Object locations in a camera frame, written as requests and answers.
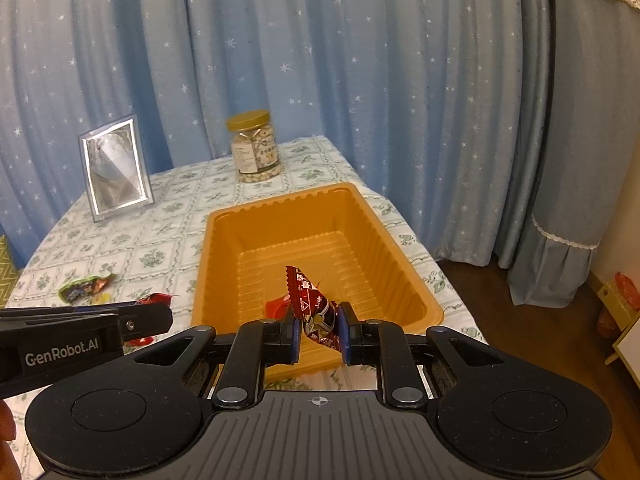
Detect green snack packet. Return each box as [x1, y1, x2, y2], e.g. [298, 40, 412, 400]
[58, 272, 117, 304]

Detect person's left hand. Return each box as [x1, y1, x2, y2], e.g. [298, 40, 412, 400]
[0, 402, 24, 480]

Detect small yellow white furniture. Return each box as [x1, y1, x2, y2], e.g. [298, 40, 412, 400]
[596, 280, 640, 367]

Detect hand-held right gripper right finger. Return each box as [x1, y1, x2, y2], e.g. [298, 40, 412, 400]
[337, 302, 506, 408]

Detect blue star-print curtain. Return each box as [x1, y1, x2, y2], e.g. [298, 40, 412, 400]
[0, 0, 551, 271]

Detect large red snack packet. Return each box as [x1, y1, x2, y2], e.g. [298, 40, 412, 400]
[124, 292, 174, 346]

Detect silver picture frame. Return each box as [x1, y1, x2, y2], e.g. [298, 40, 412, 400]
[78, 114, 155, 224]

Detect dark red candy packet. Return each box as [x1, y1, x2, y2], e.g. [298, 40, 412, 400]
[284, 265, 347, 357]

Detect clear jar of nuts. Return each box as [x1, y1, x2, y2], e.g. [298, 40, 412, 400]
[226, 110, 281, 184]

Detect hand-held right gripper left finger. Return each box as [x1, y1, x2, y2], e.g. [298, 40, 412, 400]
[132, 307, 303, 409]

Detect grey-blue lace-trimmed cloth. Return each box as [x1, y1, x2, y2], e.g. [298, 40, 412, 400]
[492, 0, 640, 311]

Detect red bag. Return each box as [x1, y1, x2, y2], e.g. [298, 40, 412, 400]
[614, 272, 640, 312]

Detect floral checked tablecloth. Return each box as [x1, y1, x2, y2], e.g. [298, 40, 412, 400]
[0, 135, 491, 411]

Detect orange plastic tray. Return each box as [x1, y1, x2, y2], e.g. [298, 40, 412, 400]
[191, 182, 444, 374]

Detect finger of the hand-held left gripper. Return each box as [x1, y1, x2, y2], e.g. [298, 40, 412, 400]
[0, 302, 139, 322]
[118, 302, 174, 336]

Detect green zigzag pillow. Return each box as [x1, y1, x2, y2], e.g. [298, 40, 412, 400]
[0, 235, 21, 307]

